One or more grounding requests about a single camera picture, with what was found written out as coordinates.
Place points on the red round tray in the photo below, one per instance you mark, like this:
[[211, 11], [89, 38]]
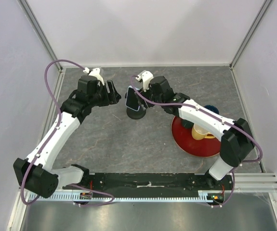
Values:
[[199, 148]]

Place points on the slotted cable duct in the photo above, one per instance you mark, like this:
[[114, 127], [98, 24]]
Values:
[[86, 196]]

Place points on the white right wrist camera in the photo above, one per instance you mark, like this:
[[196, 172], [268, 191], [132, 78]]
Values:
[[145, 77]]

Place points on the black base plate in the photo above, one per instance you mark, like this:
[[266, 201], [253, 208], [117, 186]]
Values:
[[154, 184]]

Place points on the dark blue cup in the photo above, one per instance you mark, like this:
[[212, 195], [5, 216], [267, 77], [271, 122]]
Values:
[[212, 108]]

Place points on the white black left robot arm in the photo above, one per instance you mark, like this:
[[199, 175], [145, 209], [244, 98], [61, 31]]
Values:
[[35, 173]]

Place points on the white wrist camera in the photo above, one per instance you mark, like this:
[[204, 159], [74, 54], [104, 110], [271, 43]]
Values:
[[145, 77], [95, 72]]

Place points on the aluminium frame post right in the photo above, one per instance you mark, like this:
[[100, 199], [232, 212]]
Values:
[[250, 33]]

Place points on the yellow mug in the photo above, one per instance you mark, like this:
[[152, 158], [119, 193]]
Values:
[[199, 133]]

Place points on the phone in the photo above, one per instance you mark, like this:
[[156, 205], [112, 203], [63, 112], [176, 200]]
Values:
[[131, 99]]

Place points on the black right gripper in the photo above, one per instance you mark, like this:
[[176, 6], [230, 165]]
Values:
[[146, 94]]

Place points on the green mug cream inside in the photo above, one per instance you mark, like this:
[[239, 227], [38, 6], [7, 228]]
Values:
[[187, 124]]

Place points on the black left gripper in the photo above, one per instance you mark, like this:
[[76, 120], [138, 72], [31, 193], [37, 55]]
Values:
[[112, 98]]

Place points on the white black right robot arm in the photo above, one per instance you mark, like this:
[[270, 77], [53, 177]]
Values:
[[234, 135]]

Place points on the aluminium frame post left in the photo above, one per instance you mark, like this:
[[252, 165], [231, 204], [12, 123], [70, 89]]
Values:
[[36, 26]]

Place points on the aluminium frame post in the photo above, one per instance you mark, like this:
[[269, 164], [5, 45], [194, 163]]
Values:
[[36, 26], [250, 33]]

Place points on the black phone stand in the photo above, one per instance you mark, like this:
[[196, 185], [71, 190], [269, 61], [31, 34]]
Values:
[[136, 115]]

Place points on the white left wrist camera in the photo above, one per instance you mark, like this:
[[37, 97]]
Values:
[[95, 72]]

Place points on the aluminium front rail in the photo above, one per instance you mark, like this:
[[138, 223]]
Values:
[[256, 183]]

